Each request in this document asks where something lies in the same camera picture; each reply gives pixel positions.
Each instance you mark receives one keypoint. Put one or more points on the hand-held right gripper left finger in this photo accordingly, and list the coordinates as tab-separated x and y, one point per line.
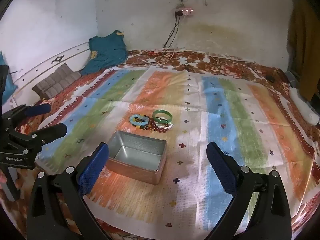
93	170

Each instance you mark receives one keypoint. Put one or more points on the white bed headboard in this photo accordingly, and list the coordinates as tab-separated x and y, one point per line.
42	62

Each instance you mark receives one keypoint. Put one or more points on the grey box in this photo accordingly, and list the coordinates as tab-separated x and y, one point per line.
291	77

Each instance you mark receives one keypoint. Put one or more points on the green jade bangle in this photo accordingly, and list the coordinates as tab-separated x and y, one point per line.
155	118

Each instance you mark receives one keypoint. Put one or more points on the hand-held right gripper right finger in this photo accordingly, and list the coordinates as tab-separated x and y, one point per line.
222	170

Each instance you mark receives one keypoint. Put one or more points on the teal cloth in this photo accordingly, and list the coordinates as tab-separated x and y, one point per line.
8	85

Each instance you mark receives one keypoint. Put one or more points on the dark flat object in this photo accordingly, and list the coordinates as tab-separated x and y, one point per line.
3	85

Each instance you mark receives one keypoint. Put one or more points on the striped multicolour cloth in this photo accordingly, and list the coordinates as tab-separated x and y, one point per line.
190	100

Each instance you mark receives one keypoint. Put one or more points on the small black object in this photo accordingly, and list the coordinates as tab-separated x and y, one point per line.
271	78

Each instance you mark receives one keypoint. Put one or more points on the teal garment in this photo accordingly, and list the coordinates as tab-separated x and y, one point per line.
106	52

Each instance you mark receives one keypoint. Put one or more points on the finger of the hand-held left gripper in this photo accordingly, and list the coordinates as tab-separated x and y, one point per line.
37	110
53	132

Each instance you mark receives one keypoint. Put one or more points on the grey striped cushion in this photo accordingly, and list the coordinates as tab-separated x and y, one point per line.
56	81

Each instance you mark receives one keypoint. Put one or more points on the white power strip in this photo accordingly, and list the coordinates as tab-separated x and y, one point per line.
185	11

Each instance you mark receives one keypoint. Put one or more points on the rectangular metal tin box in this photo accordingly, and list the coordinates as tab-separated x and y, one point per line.
140	165

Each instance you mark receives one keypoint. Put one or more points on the mustard hanging cloth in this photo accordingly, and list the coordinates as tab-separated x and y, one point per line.
303	45

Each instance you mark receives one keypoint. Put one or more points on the floral orange blanket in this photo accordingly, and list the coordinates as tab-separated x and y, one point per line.
212	62

